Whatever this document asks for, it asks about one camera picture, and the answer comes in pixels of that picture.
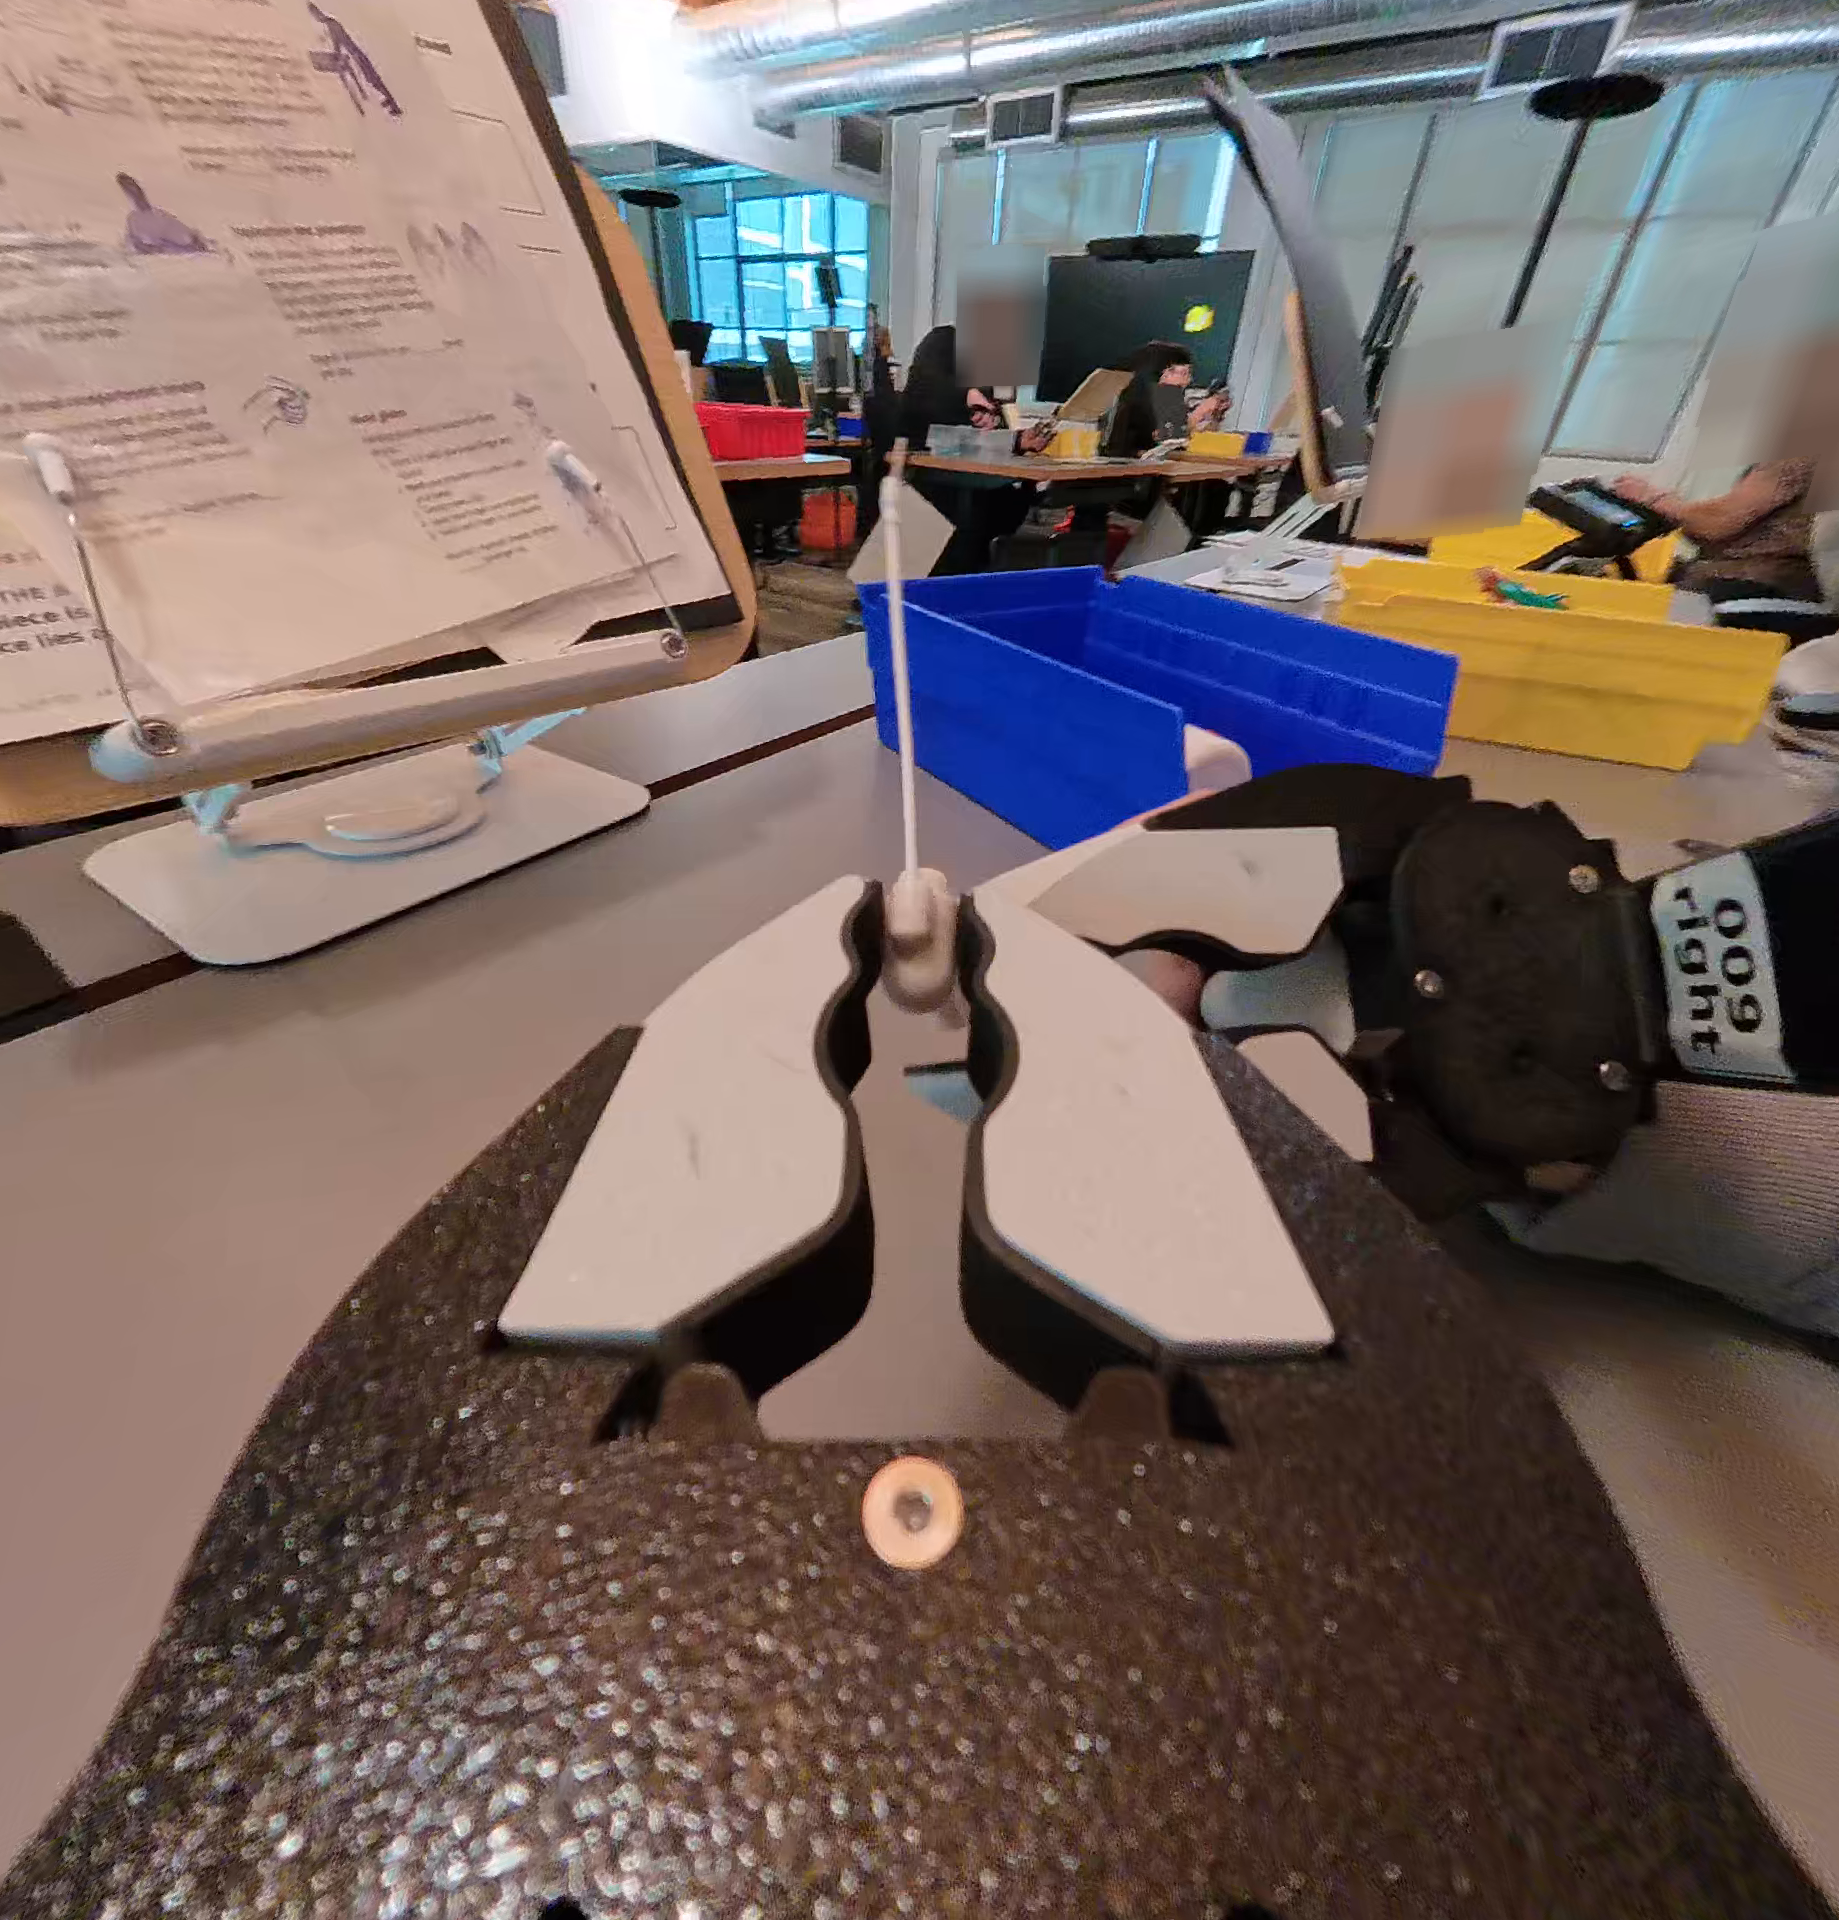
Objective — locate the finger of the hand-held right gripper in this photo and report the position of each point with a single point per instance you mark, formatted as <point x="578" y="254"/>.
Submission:
<point x="1294" y="1012"/>
<point x="1219" y="892"/>

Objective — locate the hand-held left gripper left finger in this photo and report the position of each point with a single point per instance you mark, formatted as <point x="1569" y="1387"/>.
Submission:
<point x="695" y="1156"/>

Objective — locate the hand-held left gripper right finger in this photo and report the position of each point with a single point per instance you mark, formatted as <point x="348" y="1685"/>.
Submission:
<point x="1144" y="1169"/>

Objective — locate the blue plastic bin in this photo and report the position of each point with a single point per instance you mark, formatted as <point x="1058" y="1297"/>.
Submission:
<point x="1009" y="719"/>

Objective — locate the person's right forearm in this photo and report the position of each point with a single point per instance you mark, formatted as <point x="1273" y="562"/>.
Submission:
<point x="1729" y="1199"/>

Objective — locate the grey desk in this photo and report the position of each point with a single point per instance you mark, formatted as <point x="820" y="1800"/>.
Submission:
<point x="410" y="1138"/>

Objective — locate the black desk panel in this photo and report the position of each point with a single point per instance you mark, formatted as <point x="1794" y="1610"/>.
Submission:
<point x="5" y="967"/>

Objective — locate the large yellow plastic bin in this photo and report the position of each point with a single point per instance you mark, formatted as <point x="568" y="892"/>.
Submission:
<point x="1579" y="676"/>

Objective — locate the small green object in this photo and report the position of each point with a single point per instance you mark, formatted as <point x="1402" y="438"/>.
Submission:
<point x="1519" y="593"/>

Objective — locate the background wooden table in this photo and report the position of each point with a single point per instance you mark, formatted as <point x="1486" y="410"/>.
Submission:
<point x="1099" y="467"/>

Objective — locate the black handheld device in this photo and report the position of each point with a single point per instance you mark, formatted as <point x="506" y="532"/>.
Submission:
<point x="1595" y="514"/>

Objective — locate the wooden document stand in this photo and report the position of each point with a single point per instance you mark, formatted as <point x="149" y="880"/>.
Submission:
<point x="410" y="699"/>

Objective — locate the orange box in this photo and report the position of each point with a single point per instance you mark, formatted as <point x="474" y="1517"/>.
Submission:
<point x="826" y="517"/>

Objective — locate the black curved document stand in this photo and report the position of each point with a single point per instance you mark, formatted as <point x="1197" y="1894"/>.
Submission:
<point x="1294" y="239"/>

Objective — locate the red plastic bin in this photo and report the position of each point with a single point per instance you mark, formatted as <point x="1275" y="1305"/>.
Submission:
<point x="747" y="430"/>

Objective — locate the black floor lamp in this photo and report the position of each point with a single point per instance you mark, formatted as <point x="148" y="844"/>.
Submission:
<point x="1586" y="98"/>

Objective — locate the printed paper sheets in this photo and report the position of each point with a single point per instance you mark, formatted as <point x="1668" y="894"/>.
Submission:
<point x="258" y="374"/>

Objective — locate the black wall screen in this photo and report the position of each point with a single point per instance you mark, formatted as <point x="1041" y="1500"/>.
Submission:
<point x="1128" y="314"/>

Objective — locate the silver ventilation duct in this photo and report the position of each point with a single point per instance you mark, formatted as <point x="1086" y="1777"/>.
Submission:
<point x="1009" y="43"/>

